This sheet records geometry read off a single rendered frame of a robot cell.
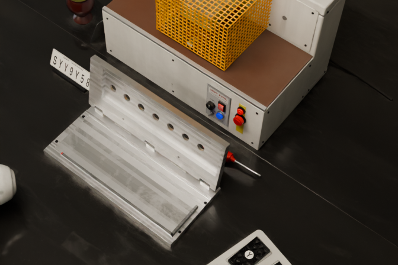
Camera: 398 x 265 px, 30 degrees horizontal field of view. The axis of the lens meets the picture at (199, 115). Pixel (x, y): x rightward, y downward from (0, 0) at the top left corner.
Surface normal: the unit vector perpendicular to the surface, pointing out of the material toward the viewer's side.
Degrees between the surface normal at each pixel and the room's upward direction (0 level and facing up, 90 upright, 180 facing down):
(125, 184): 0
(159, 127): 80
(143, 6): 0
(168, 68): 90
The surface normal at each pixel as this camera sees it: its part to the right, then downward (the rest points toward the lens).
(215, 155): -0.60, 0.53
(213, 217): 0.03, -0.57
